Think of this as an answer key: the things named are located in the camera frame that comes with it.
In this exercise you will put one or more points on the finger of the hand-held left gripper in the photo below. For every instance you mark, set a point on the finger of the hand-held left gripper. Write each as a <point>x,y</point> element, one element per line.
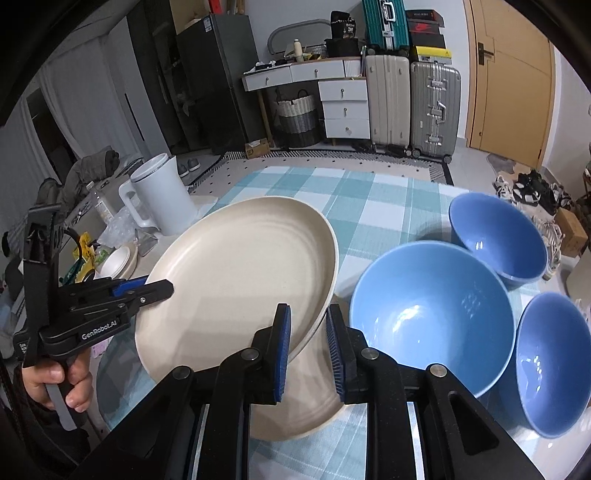
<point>129,287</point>
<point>154,293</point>

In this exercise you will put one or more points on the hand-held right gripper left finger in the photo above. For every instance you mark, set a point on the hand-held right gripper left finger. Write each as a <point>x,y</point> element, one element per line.
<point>281,355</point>

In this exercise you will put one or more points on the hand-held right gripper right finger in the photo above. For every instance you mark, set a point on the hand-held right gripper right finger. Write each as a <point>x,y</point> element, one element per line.
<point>334,355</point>

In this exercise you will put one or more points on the cream round plate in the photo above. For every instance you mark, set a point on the cream round plate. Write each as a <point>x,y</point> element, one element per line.
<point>300,410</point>
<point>231,286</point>

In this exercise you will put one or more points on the blue bowl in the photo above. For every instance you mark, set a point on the blue bowl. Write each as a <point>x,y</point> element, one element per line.
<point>429,323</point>
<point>498,240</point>
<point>549,369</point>

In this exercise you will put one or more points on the stack of white bowls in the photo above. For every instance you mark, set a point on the stack of white bowls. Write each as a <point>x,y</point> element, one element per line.
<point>117,263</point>

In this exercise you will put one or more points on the person's left hand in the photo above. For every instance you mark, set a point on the person's left hand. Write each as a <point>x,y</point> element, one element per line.
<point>78,387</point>

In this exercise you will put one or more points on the metal stand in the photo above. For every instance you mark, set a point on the metal stand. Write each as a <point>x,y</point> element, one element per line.
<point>147,242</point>

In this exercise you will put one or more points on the yellow plastic bag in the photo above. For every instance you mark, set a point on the yellow plastic bag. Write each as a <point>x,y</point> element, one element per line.
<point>85,258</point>

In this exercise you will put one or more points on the clear plastic wrap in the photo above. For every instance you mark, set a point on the clear plastic wrap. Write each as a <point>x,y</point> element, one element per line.
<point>117,228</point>

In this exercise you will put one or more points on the white electric kettle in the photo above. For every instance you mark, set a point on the white electric kettle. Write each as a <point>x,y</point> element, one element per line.
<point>161,198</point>

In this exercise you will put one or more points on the grey clothes heap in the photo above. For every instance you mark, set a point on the grey clothes heap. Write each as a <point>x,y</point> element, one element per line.
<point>87,173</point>

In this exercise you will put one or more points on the grey slipper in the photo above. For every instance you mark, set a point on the grey slipper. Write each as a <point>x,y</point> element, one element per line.
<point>183,170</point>
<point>194,165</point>

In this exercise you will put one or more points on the small cardboard box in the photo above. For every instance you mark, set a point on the small cardboard box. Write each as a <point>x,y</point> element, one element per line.
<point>257,149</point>

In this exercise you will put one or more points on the white curtain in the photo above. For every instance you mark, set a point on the white curtain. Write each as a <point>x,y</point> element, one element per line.
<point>78,115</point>

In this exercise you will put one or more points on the dotted rug with striped border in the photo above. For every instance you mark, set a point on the dotted rug with striped border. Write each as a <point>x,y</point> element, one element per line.
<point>369,161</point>

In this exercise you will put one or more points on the dark wardrobe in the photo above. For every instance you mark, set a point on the dark wardrobe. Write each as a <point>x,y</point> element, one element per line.
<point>154,78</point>

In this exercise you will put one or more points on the dark grey fridge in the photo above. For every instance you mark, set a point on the dark grey fridge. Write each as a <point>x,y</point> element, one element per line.
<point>221,87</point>

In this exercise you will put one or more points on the woven laundry basket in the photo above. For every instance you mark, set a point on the woven laundry basket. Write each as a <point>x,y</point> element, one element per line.
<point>298,120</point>

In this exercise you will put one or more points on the white desk with drawers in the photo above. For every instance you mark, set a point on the white desk with drawers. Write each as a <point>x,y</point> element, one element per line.
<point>346,106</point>

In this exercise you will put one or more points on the grey door mat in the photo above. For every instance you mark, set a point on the grey door mat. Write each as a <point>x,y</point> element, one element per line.
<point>502,164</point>

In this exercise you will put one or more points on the pile of loose shoes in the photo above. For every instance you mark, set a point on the pile of loose shoes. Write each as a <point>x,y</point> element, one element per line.
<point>531,189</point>

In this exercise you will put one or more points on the beige suitcase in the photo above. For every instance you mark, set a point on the beige suitcase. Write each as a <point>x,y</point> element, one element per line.
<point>388,101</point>

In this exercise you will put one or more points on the silver suitcase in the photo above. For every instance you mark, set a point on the silver suitcase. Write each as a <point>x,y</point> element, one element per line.
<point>434,110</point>

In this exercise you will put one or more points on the brown cardboard box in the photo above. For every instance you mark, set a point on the brown cardboard box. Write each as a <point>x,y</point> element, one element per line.
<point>570,233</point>

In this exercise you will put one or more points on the cream bottle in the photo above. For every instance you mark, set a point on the cream bottle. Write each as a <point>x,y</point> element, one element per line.
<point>298,50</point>

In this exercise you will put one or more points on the oval mirror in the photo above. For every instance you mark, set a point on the oval mirror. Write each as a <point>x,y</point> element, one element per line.
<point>277,39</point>

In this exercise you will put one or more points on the black storage box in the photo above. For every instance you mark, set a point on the black storage box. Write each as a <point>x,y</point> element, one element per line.
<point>341,50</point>

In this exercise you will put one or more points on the wooden door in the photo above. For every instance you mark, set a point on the wooden door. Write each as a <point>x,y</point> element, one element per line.
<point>508,92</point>

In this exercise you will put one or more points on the yellow and white shoe box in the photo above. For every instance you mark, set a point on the yellow and white shoe box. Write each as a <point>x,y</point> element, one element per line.
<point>431,55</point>

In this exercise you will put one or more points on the plain black shoe box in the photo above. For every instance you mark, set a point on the plain black shoe box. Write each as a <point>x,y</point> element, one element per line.
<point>427,41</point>

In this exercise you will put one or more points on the black paper bag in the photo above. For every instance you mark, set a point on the black paper bag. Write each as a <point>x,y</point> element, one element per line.
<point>344,25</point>

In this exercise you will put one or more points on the teal suitcase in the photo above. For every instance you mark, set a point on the teal suitcase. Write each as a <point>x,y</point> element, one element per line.
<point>385,27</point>

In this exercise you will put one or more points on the red and black shoe box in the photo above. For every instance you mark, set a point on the red and black shoe box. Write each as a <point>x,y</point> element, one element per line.
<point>427,27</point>

